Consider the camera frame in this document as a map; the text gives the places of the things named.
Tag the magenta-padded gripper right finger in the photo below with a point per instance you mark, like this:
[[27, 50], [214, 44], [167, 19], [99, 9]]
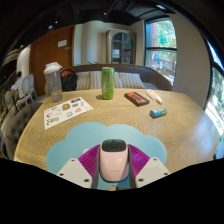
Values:
[[148, 166]]

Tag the clear shaker bottle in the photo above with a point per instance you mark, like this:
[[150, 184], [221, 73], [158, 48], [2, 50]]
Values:
[[53, 85]]

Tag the brown curved sofa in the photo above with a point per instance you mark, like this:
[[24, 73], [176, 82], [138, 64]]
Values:
[[153, 75]]

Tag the grey arched glass cabinet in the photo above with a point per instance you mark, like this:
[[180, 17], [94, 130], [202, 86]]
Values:
[[121, 46]]

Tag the white sticker sheet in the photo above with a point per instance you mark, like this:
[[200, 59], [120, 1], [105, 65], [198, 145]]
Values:
[[66, 111]]

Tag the grey tufted chair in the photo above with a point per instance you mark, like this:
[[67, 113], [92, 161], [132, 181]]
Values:
[[16, 128]]

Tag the brown wooden door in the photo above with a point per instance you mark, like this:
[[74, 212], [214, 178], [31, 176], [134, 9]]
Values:
[[50, 53]]

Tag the white chair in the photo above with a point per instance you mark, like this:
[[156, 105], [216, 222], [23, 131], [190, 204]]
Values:
[[28, 88]]

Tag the large striped cushion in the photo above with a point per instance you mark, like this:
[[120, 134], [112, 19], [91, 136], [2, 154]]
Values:
[[88, 80]]

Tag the green drink can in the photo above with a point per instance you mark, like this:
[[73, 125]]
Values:
[[108, 83]]

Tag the small teal packet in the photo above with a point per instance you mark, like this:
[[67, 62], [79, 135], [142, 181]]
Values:
[[158, 113]]

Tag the blue cloud-shaped mouse pad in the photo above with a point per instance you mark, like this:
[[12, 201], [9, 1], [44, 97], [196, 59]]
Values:
[[83, 136]]

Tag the black and red flat box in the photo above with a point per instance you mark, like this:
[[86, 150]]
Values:
[[136, 98]]

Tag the person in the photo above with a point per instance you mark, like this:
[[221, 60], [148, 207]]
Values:
[[16, 83]]

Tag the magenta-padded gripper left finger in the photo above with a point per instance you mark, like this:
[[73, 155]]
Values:
[[81, 166]]

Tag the small striped cushion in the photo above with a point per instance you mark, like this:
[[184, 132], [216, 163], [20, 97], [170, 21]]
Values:
[[130, 80]]

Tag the white paper door sign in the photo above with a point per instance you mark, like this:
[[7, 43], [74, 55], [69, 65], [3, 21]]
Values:
[[62, 43]]

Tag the pink and black computer mouse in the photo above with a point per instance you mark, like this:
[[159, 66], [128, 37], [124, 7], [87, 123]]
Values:
[[114, 161]]

